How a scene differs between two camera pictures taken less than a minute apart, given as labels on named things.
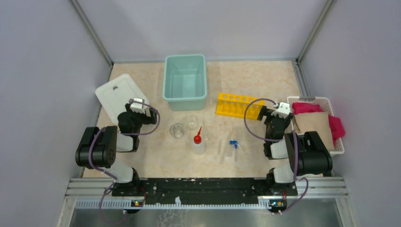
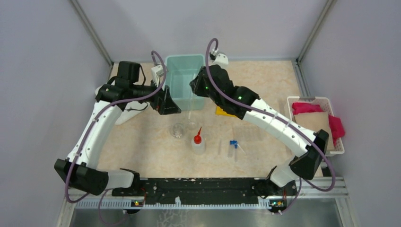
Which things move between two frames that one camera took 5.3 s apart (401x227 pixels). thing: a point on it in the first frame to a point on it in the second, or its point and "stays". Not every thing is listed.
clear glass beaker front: x=177 y=130 stays
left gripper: x=148 y=120 to x=163 y=102
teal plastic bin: x=185 y=82 stays
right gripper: x=265 y=111 to x=196 y=84
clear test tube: x=222 y=143 to x=190 y=108
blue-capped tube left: x=231 y=148 stays
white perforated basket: x=325 y=103 stays
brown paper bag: x=319 y=122 stays
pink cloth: x=337 y=126 stays
